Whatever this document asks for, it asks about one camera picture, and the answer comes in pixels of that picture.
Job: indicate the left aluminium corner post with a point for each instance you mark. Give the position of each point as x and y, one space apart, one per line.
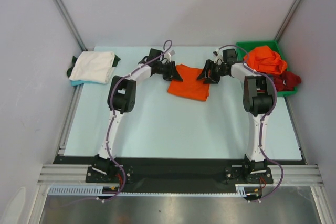
70 24

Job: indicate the dark red t shirt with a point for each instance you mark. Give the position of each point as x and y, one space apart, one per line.
287 81

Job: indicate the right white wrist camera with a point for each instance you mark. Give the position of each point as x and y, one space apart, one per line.
218 57

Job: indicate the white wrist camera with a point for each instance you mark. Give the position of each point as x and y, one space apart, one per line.
218 57
168 56

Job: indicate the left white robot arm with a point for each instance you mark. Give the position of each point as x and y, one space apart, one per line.
121 100

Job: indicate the folded white t shirt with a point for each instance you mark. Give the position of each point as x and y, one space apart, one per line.
93 67

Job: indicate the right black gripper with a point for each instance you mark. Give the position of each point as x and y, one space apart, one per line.
210 70

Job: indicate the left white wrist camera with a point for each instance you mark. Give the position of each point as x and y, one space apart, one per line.
168 56

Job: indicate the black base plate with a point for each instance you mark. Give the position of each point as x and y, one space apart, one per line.
236 175
115 176

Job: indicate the aluminium front rail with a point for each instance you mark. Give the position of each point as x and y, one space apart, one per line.
57 174

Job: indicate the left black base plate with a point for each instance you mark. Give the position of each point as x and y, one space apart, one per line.
115 176

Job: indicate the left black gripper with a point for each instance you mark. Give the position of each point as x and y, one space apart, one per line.
172 74

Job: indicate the folded light blue t shirt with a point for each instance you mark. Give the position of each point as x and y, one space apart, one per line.
77 83

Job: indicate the right aluminium corner post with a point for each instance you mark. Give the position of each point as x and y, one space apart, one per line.
287 19

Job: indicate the left aluminium side rail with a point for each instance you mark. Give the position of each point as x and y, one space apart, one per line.
69 120

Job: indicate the white slotted cable duct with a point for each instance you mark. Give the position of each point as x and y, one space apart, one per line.
106 191

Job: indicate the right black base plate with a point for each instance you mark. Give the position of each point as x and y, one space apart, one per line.
236 175

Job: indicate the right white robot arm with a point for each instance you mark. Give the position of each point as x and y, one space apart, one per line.
259 100

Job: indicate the aluminium corner post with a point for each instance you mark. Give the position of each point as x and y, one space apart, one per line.
70 24
287 19

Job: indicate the orange t shirt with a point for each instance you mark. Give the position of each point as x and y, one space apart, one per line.
190 87
264 59

